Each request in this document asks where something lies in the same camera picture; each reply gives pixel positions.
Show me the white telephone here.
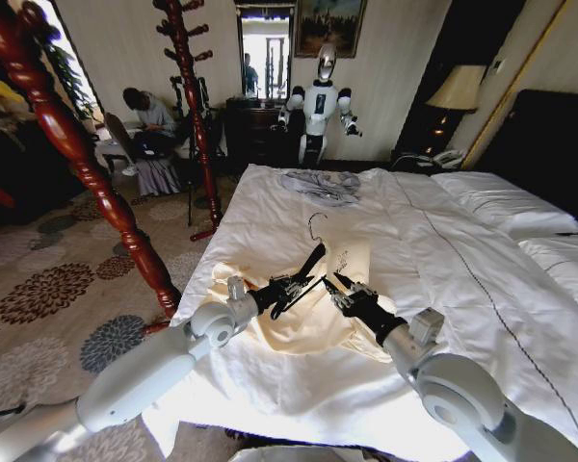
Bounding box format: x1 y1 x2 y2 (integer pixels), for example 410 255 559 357
430 147 467 169

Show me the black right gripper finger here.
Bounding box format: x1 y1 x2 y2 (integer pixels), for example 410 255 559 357
332 270 368 296
321 276 352 309

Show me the framed landscape painting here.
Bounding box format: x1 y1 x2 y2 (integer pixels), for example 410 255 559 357
294 0 369 61

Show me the cream shirt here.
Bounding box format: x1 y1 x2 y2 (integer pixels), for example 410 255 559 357
210 235 399 363

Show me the yellow cloth pile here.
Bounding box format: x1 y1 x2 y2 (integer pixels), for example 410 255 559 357
0 75 29 111

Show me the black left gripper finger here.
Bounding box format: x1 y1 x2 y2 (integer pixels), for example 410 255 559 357
292 244 328 290
270 275 328 321

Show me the large red wooden coat rack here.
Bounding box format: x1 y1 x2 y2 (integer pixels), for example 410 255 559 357
0 0 183 337

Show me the black wire clothes hanger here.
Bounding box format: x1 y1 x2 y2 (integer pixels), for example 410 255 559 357
304 212 330 252

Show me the dark nightstand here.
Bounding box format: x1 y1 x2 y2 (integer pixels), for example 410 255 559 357
389 141 466 172

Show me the cream shade table lamp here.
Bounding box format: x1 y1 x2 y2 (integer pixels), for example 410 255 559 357
424 64 488 141

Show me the white humanoid robot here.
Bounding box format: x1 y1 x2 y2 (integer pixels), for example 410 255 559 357
270 42 365 168

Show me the dark padded headboard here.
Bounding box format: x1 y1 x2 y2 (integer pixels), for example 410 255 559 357
475 88 578 228

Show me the dark wooden dresser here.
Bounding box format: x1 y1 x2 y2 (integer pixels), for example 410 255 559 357
224 95 303 168

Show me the white bed duvet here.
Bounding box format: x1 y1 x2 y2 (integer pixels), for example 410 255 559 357
142 163 578 462

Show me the black tripod stand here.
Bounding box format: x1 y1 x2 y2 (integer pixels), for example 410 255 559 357
169 75 228 228

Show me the grey patterned cloth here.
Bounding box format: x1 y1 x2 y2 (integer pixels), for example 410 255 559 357
279 169 363 208

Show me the white pillow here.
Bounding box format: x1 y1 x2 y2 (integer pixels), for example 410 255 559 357
430 170 578 241
516 234 578 312

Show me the slim red wooden coat rack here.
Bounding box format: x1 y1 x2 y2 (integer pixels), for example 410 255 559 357
152 0 225 243

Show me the dark framed mirror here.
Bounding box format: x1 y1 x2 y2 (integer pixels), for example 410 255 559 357
233 2 296 101

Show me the green leafy plant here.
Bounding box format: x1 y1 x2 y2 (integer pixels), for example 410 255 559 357
41 26 98 122

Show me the seated person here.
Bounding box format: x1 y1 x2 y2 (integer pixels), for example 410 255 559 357
120 87 180 161

